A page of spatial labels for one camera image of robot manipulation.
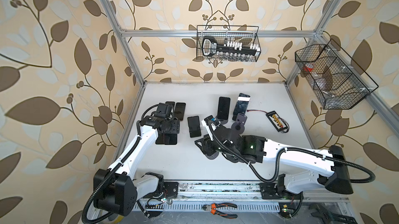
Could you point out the red-edged black phone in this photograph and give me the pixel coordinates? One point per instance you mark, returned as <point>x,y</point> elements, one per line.
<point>166,139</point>

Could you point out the middle grey phone stand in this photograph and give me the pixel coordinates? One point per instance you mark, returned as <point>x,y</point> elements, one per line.
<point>239,124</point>

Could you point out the wire basket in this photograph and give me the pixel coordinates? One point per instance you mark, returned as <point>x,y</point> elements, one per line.
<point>339,80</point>
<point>233,33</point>

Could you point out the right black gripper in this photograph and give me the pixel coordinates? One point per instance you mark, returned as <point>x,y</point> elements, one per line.
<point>207,144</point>

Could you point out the black socket tool set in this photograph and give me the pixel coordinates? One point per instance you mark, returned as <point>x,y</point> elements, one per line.
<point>210,47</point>

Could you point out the back left grey phone stand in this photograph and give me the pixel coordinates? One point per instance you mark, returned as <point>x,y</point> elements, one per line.
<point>223,121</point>

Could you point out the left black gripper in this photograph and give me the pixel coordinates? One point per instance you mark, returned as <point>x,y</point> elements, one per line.
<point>175,128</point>

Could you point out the grey phone stand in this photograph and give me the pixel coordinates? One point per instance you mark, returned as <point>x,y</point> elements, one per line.
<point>239,124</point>
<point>223,121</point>

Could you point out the black adjustable wrench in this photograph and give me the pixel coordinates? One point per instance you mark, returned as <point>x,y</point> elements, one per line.
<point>328,217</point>

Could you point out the right wire basket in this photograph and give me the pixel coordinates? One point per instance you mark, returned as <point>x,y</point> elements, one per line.
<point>339,80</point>

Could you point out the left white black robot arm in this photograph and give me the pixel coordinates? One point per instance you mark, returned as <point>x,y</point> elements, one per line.
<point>116,191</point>

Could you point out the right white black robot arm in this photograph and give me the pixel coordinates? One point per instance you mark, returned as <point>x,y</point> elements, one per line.
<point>284,172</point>

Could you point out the back wire basket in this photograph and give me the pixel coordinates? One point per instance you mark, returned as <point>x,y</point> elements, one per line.
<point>233,33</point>

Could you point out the black connector board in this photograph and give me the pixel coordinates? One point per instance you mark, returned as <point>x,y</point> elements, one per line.
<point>279,123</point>

